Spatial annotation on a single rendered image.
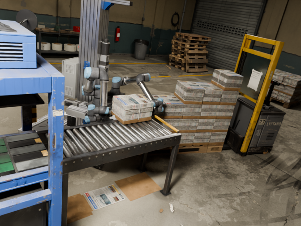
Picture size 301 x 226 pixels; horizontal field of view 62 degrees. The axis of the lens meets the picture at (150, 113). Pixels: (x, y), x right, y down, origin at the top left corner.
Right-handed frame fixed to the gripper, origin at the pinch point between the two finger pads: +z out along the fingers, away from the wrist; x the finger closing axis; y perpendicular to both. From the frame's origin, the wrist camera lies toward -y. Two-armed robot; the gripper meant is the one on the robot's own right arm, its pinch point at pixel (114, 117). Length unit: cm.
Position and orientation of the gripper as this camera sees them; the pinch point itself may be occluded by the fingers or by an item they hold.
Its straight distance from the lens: 290.0
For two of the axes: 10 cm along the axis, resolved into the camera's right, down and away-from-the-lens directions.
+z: 8.0, -1.1, 6.0
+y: 1.5, -9.1, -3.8
